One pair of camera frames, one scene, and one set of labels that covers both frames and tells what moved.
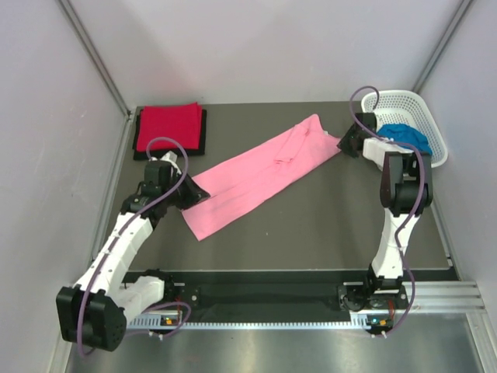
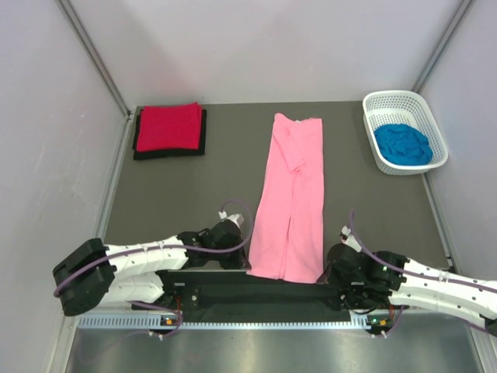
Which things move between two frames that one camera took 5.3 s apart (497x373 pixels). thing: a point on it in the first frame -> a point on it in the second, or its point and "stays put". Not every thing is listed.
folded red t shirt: x=164 y=128 stays put
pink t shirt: x=231 y=183 -> x=287 y=241
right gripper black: x=344 y=144 -> x=329 y=277
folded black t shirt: x=144 y=155 stays put
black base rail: x=265 y=294 stays put
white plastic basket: x=408 y=107 stays put
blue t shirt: x=406 y=134 stays put
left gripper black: x=195 y=193 -> x=239 y=262
